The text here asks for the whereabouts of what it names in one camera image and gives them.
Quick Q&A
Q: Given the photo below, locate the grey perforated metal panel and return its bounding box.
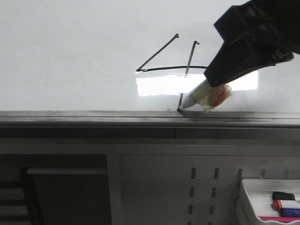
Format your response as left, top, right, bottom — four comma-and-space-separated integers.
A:
0, 127, 300, 225

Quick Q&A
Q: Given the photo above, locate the white whiteboard with aluminium frame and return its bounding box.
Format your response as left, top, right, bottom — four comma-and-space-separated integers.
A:
0, 0, 300, 128

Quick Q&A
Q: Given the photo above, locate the pink marker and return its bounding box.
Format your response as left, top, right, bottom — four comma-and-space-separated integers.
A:
259, 217, 300, 223

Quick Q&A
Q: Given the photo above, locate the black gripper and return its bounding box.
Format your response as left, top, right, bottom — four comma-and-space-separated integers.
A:
204, 0, 300, 87

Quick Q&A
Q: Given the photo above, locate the red capped white marker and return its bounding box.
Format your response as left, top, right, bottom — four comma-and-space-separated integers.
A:
272, 200, 300, 210

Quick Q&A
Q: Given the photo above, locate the dark chair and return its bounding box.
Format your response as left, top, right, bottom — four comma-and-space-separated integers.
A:
0, 166, 47, 225

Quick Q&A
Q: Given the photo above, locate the blue capped marker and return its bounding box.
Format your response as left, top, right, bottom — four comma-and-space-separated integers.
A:
280, 208, 300, 218

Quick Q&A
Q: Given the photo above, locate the white marker with taped magnet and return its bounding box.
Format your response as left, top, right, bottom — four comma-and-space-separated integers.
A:
177, 80, 232, 112

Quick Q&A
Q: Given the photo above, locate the white plastic marker tray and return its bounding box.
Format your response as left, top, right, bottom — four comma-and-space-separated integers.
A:
236, 179, 300, 225

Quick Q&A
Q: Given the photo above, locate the black marker cap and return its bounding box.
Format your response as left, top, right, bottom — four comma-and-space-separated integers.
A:
272, 191, 295, 201

